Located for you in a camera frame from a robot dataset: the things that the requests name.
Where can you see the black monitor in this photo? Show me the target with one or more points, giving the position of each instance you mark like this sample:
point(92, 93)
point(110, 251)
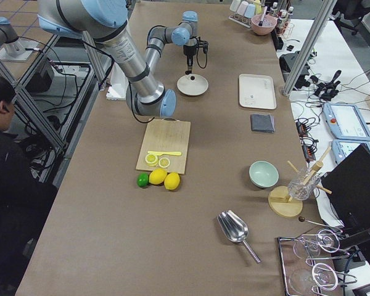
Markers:
point(349, 182)

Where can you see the mint green bowl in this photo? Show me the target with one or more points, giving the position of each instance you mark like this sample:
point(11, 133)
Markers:
point(263, 174)

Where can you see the wooden cutting board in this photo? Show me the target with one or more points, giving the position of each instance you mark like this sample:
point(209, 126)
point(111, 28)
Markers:
point(166, 136)

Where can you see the clear crystal glass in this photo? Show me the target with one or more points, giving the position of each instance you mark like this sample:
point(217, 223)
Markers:
point(301, 187)

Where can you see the green lime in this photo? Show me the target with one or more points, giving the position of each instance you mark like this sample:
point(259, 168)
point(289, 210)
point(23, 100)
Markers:
point(143, 179)

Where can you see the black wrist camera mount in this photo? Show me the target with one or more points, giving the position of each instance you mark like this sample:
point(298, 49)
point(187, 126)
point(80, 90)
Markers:
point(203, 44)

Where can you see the yellow lemon near lime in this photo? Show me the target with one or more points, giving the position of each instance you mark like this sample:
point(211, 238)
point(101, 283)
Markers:
point(157, 176)

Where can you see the metal scoop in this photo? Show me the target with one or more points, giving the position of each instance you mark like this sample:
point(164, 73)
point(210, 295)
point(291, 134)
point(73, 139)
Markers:
point(236, 230)

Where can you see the pastel cup rack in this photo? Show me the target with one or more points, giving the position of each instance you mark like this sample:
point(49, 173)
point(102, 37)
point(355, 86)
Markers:
point(243, 11)

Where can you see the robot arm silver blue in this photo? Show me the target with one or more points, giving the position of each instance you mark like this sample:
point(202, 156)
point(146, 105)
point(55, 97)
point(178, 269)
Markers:
point(107, 24)

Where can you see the bottle rack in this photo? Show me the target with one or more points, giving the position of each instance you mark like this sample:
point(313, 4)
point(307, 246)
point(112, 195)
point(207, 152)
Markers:
point(282, 11)

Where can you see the seated person in black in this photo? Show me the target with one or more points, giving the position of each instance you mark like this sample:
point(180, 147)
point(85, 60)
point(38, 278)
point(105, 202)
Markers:
point(25, 202)

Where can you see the teach pendant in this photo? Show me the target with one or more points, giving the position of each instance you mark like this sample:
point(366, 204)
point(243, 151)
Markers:
point(346, 122)
point(343, 148)

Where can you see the yellow plastic knife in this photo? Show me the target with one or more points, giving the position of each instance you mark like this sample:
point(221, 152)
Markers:
point(161, 153)

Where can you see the lemon slice upper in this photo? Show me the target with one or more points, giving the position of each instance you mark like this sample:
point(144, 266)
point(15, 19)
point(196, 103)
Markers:
point(151, 159)

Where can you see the pink bowl with ice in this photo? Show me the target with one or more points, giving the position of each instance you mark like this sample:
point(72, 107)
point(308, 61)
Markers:
point(268, 25)

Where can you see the lemon slice lower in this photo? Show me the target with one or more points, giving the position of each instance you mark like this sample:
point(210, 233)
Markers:
point(164, 162)

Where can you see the wire glass rack tray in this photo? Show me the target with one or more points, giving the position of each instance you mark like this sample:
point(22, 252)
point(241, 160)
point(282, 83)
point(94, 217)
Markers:
point(307, 263)

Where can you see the folded grey cloth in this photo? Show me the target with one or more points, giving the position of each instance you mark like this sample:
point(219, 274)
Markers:
point(263, 123)

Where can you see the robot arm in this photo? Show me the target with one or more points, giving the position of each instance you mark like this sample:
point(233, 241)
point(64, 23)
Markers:
point(12, 48)

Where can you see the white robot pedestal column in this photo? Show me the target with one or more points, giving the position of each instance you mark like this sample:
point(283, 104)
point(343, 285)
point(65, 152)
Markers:
point(118, 85)

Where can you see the lemon slice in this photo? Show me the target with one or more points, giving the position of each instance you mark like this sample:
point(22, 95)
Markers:
point(164, 162)
point(151, 159)

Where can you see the round beige plate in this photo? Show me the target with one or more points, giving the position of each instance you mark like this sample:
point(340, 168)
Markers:
point(192, 88)

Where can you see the teach pendant lower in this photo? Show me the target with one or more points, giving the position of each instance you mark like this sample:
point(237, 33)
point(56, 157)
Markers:
point(343, 148)

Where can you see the wooden cup stand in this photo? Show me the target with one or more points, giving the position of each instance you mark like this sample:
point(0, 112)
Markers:
point(279, 199)

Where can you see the teach pendant upper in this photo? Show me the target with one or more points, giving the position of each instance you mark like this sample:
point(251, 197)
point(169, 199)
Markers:
point(346, 122)

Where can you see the white rabbit tray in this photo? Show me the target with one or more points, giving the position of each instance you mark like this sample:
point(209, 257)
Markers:
point(256, 92)

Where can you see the aluminium frame post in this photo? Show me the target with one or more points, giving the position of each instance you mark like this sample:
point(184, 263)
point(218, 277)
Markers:
point(316, 29)

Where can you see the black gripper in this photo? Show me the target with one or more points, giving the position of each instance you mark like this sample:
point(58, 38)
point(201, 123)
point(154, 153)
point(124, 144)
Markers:
point(189, 52)

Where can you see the yellow lemon outer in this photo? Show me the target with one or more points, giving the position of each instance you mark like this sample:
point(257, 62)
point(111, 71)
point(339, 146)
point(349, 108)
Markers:
point(172, 181)

